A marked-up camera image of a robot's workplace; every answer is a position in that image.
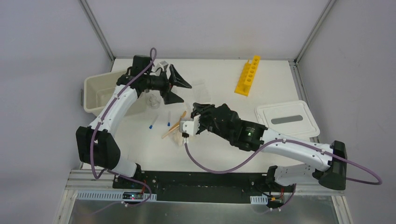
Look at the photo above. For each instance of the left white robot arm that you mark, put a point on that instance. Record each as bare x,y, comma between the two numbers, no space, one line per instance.
95,142

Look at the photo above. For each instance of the beige plastic bin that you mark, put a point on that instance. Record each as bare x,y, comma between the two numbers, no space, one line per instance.
98,89

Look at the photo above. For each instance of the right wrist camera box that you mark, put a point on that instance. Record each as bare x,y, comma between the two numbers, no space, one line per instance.
189,126

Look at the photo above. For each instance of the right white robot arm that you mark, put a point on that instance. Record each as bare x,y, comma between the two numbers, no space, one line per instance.
321,163

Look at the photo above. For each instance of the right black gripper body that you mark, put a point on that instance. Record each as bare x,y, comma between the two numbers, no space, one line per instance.
203,116

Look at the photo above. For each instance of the aluminium frame rail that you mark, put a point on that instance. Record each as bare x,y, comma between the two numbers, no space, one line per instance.
84,180

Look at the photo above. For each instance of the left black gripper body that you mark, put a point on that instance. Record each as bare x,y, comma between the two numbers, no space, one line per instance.
168,84

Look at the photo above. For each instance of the yellow test tube rack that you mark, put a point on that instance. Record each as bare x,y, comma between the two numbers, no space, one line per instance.
247,76

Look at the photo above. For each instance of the small glass flask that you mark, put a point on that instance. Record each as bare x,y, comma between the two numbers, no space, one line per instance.
152,101

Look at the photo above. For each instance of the blue capped tube far left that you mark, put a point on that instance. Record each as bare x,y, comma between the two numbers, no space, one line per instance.
153,122

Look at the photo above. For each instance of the clear plastic tube rack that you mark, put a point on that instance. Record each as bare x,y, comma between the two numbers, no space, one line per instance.
200,92

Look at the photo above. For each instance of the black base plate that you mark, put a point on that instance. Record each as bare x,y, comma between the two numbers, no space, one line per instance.
200,187

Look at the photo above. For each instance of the bag of white powder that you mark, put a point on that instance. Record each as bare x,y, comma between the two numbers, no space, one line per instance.
177,139

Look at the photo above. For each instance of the white bin lid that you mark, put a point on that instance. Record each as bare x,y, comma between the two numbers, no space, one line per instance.
292,118

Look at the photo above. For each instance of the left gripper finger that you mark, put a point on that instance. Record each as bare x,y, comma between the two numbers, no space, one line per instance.
175,79
171,98

